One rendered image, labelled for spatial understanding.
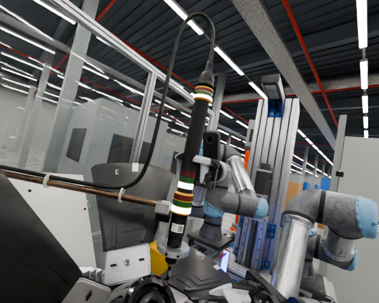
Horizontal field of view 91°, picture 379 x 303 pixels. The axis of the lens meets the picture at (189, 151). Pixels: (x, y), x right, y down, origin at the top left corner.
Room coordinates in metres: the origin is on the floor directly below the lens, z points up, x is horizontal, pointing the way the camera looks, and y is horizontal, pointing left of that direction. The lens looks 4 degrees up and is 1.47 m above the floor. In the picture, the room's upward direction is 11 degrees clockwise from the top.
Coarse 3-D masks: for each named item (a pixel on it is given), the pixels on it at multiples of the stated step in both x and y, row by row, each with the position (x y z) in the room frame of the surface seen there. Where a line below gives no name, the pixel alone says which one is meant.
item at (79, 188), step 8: (8, 176) 0.41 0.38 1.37; (16, 176) 0.41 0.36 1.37; (24, 176) 0.41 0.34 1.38; (32, 176) 0.42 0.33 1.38; (48, 184) 0.41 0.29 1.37; (56, 184) 0.41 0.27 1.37; (64, 184) 0.41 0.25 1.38; (72, 184) 0.42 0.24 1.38; (88, 192) 0.41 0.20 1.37; (96, 192) 0.41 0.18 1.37; (104, 192) 0.41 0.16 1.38; (112, 192) 0.41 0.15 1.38; (128, 200) 0.41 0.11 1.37; (136, 200) 0.41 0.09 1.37; (144, 200) 0.41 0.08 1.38; (152, 200) 0.41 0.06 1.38
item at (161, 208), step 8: (160, 200) 0.43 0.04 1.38; (160, 208) 0.40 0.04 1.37; (168, 208) 0.40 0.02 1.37; (160, 216) 0.40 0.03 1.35; (168, 216) 0.40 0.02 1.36; (160, 224) 0.40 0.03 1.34; (168, 224) 0.42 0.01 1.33; (160, 232) 0.40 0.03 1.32; (160, 240) 0.40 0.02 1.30; (160, 248) 0.40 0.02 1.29; (168, 248) 0.40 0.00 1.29; (176, 248) 0.40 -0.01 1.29; (184, 248) 0.41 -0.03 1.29; (168, 256) 0.38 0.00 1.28; (176, 256) 0.38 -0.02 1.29; (184, 256) 0.39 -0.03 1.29
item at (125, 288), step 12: (144, 276) 0.34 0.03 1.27; (156, 276) 0.35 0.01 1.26; (120, 288) 0.33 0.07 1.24; (132, 288) 0.31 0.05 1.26; (144, 288) 0.33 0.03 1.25; (156, 288) 0.35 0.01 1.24; (168, 288) 0.36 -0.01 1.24; (108, 300) 0.32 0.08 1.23; (120, 300) 0.30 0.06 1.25; (132, 300) 0.31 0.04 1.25; (144, 300) 0.32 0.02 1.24; (156, 300) 0.33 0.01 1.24; (168, 300) 0.35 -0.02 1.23
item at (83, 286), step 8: (80, 280) 0.29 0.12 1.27; (88, 280) 0.30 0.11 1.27; (72, 288) 0.29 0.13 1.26; (80, 288) 0.29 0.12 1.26; (88, 288) 0.30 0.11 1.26; (96, 288) 0.30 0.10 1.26; (104, 288) 0.31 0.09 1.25; (72, 296) 0.29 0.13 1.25; (80, 296) 0.29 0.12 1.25; (96, 296) 0.31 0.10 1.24; (104, 296) 0.31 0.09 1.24
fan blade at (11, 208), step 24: (0, 168) 0.25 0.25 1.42; (0, 192) 0.25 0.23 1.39; (0, 216) 0.24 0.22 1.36; (24, 216) 0.26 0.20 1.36; (0, 240) 0.24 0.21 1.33; (24, 240) 0.25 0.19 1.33; (48, 240) 0.27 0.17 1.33; (0, 264) 0.24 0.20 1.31; (24, 264) 0.25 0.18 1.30; (48, 264) 0.27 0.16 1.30; (72, 264) 0.28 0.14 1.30; (0, 288) 0.24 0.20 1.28; (24, 288) 0.25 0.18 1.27; (48, 288) 0.27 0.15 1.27
